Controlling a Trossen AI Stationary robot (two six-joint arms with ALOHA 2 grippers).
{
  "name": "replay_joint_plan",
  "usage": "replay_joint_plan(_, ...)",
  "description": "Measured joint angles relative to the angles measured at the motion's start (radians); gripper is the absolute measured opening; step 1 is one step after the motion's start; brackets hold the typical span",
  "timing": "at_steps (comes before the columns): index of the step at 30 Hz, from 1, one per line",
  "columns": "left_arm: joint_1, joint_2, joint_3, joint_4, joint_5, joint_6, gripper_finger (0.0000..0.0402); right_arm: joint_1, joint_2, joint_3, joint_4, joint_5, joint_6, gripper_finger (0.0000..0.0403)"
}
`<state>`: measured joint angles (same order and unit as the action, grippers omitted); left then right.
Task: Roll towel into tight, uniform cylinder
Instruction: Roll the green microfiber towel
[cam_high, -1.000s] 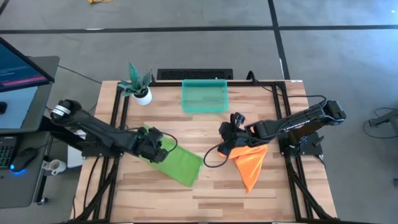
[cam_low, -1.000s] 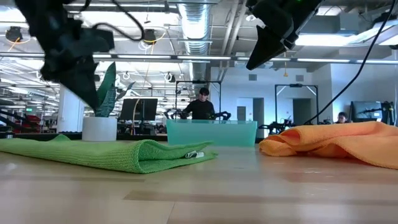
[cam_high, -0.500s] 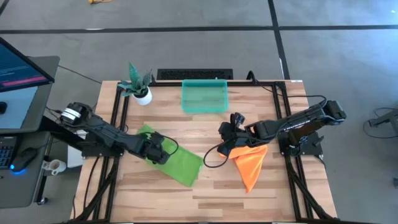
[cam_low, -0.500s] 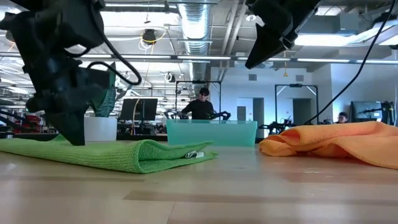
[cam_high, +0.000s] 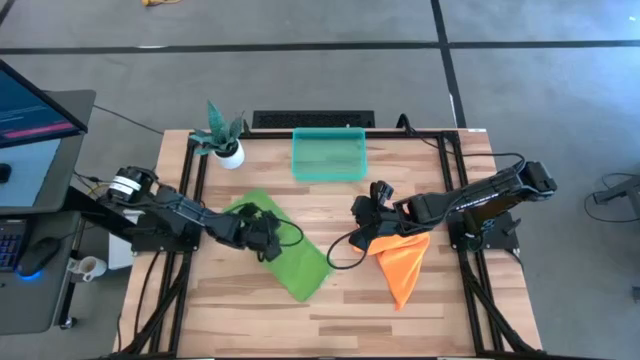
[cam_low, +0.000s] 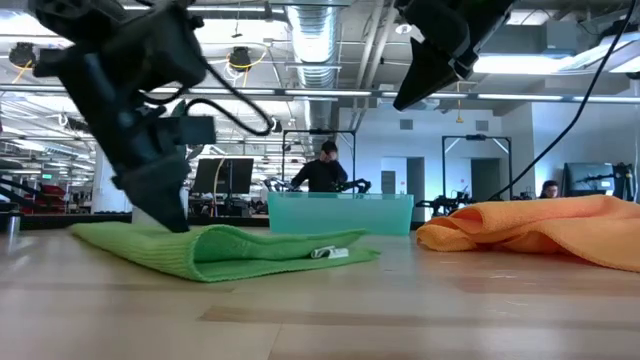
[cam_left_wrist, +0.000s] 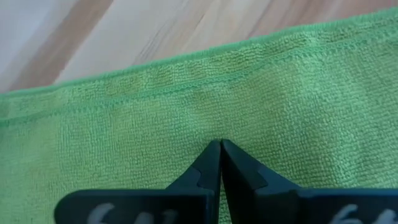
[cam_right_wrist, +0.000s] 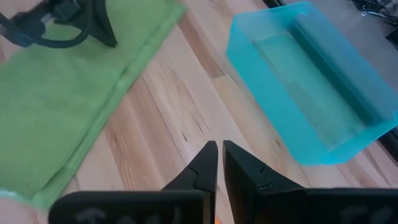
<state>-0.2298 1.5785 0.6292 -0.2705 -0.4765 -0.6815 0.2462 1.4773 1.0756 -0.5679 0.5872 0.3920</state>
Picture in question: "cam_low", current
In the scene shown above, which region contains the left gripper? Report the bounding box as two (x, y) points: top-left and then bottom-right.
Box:
(59, 49), (192, 235)

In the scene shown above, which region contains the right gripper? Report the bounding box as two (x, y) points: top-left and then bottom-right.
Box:
(392, 0), (516, 112)

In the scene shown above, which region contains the green microfibre towel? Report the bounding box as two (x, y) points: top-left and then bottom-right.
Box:
(69, 222), (381, 284)

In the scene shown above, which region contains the orange microfibre towel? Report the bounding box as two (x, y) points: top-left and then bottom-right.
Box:
(415, 194), (640, 274)

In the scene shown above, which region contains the yellow hanging pendant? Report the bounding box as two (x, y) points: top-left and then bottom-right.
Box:
(453, 82), (464, 125)

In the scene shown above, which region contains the white building column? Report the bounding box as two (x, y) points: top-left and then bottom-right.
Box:
(92, 149), (134, 215)

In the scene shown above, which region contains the black monitor on stand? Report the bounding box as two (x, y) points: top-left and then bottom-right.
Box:
(192, 157), (255, 196)

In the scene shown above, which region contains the red equipment rack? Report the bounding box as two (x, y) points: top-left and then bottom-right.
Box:
(22, 183), (67, 215)

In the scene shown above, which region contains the person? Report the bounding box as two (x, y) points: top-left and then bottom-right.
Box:
(289, 140), (350, 194)
(538, 179), (561, 200)

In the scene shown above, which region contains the teal translucent plastic bin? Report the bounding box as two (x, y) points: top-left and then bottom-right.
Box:
(267, 192), (415, 236)

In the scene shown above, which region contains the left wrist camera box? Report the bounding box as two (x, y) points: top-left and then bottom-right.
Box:
(154, 115), (217, 147)

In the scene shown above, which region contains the silver ventilation duct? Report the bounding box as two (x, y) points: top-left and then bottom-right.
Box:
(284, 0), (347, 132)

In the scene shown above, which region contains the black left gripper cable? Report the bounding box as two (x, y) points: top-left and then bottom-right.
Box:
(184, 58), (277, 138)

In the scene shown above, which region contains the long black arm cable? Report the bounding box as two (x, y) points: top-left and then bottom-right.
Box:
(486, 0), (640, 202)

